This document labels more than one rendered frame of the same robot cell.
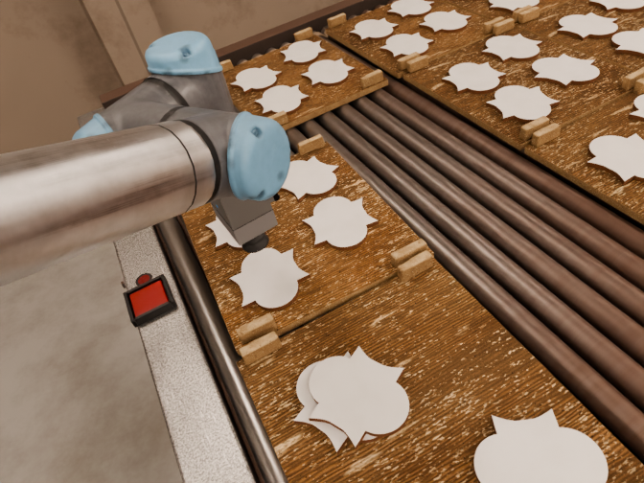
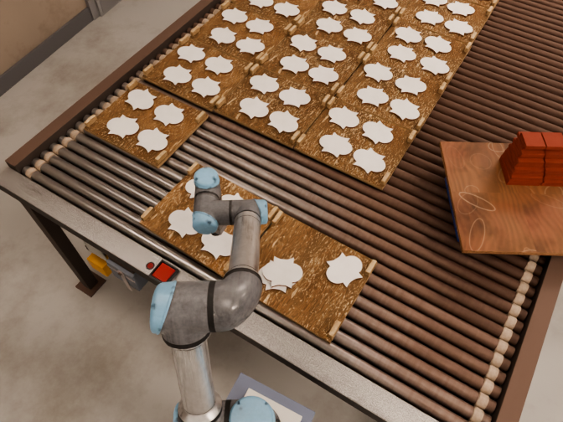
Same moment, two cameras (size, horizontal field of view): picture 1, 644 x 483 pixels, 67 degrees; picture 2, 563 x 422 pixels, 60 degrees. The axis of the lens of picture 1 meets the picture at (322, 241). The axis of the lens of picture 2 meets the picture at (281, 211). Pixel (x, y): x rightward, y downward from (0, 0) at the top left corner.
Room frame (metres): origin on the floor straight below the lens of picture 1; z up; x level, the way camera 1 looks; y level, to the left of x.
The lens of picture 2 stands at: (-0.26, 0.53, 2.47)
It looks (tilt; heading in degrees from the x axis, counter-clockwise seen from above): 56 degrees down; 318
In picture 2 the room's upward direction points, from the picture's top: 1 degrees clockwise
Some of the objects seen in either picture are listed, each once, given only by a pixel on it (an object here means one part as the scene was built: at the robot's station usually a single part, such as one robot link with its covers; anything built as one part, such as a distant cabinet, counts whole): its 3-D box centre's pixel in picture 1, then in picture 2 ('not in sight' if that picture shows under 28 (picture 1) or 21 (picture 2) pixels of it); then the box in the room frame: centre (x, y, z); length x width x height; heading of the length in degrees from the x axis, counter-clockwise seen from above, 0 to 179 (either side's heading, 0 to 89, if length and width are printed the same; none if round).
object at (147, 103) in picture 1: (145, 139); (211, 213); (0.46, 0.15, 1.29); 0.11 x 0.11 x 0.08; 50
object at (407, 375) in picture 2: not in sight; (225, 271); (0.46, 0.14, 0.90); 1.95 x 0.05 x 0.05; 18
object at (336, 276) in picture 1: (290, 228); (210, 217); (0.67, 0.05, 0.93); 0.41 x 0.35 x 0.02; 15
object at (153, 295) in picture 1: (149, 300); (163, 273); (0.59, 0.32, 0.92); 0.06 x 0.06 x 0.01; 18
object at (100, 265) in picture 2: not in sight; (97, 251); (0.95, 0.44, 0.74); 0.09 x 0.08 x 0.24; 18
